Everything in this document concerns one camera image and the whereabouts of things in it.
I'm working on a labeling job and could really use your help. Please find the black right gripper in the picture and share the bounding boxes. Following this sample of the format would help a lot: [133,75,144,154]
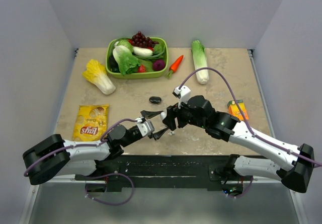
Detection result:
[163,96,207,131]

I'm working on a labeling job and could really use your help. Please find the white earbud charging case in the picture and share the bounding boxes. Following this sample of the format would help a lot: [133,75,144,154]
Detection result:
[160,111,167,120]

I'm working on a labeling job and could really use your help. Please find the black earbud charging case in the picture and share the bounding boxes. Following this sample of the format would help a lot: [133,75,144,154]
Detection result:
[149,96,162,104]

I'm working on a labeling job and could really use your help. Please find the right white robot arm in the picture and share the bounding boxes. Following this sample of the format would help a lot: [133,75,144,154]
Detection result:
[160,95,314,193]

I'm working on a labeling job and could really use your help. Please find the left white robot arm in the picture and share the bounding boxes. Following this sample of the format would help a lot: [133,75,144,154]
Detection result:
[23,111,166,185]

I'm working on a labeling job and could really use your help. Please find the green plastic basket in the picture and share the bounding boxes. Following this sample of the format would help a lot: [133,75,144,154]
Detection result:
[105,37,169,80]

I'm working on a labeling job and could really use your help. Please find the orange toy carrot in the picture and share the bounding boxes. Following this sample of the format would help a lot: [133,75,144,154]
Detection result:
[166,55,184,79]

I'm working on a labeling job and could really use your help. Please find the purple toy onion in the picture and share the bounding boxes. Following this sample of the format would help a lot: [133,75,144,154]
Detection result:
[152,59,166,71]

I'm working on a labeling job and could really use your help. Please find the red toy strawberry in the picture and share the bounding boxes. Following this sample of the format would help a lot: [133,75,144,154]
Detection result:
[137,64,146,73]

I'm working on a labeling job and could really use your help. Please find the yellow Lays chip bag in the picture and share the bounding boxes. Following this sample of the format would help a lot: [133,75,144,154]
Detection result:
[72,105,109,141]

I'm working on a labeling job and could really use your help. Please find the orange sponge box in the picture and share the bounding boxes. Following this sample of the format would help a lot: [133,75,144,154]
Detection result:
[227,100,249,120]

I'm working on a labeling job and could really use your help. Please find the green toy lettuce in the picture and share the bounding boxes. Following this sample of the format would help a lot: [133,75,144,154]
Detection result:
[113,45,141,76]

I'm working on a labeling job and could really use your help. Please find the white toy radish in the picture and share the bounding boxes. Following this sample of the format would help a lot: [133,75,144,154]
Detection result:
[133,46,153,57]

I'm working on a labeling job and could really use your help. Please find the green white napa cabbage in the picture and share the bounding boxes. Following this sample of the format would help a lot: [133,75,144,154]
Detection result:
[191,40,209,85]

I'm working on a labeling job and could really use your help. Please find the yellow toy cabbage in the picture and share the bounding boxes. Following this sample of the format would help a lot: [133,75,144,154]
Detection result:
[82,59,116,95]

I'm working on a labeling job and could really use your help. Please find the dark red toy grapes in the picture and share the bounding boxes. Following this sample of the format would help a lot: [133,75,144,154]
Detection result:
[127,31,159,49]

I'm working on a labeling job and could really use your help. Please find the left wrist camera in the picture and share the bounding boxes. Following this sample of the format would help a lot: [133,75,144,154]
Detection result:
[135,117,154,137]

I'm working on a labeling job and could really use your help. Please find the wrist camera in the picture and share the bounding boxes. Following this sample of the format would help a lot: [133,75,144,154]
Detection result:
[173,86,191,109]
[135,117,154,137]

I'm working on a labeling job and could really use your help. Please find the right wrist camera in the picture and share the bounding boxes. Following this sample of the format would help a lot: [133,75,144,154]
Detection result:
[173,86,191,109]

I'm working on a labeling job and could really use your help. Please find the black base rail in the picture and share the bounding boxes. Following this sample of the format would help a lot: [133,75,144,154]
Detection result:
[75,155,251,192]

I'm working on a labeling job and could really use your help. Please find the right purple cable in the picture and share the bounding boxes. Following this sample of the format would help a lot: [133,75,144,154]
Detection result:
[179,67,322,199]

